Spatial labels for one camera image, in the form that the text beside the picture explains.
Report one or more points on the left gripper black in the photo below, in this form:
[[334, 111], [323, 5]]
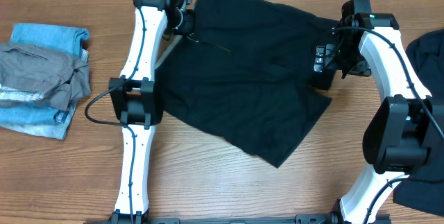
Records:
[[178, 32]]

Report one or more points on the dark navy garment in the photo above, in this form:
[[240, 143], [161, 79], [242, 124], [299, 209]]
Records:
[[426, 57]]

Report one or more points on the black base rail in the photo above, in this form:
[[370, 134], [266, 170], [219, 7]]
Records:
[[236, 221]]

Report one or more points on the black shorts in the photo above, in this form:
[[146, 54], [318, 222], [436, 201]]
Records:
[[246, 74]]

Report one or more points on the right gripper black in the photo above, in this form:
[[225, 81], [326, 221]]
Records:
[[324, 66]]

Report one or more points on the folded grey shorts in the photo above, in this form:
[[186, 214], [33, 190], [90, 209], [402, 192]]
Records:
[[41, 76]]

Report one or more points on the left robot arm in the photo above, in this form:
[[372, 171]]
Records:
[[137, 105]]

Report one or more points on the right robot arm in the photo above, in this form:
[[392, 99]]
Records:
[[406, 132]]

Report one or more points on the folded blue jeans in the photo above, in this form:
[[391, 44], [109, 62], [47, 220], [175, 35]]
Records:
[[45, 121]]

